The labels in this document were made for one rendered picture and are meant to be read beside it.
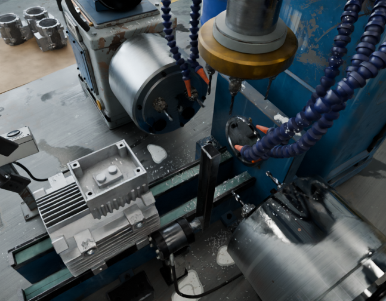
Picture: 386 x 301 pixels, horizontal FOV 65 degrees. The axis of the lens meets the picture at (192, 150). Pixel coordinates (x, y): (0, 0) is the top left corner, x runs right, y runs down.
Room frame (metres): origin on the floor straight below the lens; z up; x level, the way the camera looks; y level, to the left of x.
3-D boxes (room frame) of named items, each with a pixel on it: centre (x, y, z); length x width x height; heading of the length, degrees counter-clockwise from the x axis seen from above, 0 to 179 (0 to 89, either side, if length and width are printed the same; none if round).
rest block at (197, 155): (0.63, -0.05, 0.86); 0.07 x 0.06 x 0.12; 35
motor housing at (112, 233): (0.32, 0.20, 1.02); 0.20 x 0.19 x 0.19; 126
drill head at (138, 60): (0.79, 0.14, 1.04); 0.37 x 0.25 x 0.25; 35
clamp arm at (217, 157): (0.31, -0.03, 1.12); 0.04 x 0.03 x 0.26; 125
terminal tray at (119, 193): (0.35, 0.16, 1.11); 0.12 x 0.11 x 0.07; 126
